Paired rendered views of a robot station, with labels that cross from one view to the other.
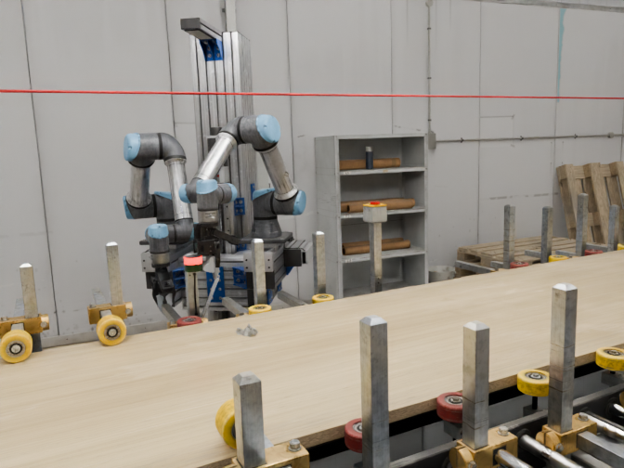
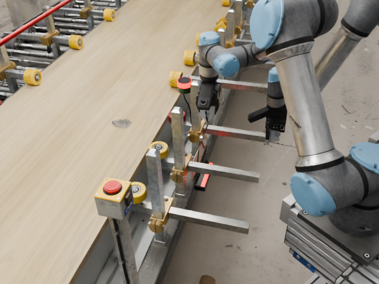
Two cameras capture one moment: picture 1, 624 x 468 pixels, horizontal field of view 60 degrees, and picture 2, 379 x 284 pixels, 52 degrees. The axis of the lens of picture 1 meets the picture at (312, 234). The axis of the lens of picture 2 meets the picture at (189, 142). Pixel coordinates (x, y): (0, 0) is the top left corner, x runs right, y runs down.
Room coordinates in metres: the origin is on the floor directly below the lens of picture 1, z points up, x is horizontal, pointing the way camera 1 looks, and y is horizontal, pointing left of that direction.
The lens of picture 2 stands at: (2.79, -0.63, 1.89)
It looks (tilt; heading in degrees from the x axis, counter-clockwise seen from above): 38 degrees down; 133
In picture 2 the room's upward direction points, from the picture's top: 2 degrees counter-clockwise
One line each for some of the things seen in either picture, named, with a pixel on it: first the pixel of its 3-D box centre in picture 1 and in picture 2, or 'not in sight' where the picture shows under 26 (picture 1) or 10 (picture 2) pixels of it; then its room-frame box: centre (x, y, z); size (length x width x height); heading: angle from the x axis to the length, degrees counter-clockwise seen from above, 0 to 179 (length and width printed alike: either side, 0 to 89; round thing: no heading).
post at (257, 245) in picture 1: (260, 302); (179, 159); (1.96, 0.20, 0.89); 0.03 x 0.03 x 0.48; 26
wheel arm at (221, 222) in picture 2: (301, 306); (188, 216); (2.13, 0.05, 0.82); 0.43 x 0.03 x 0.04; 26
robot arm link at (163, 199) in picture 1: (165, 203); not in sight; (2.69, 0.72, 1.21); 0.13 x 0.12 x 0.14; 114
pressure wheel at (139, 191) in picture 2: (323, 310); (136, 199); (1.96, -0.03, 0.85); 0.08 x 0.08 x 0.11
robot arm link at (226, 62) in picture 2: (218, 193); (227, 60); (2.06, 0.35, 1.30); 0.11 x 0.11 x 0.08; 66
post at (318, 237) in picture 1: (319, 292); (158, 204); (2.07, -0.02, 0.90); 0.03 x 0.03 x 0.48; 26
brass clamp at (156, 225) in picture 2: not in sight; (161, 214); (2.06, 0.00, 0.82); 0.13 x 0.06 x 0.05; 116
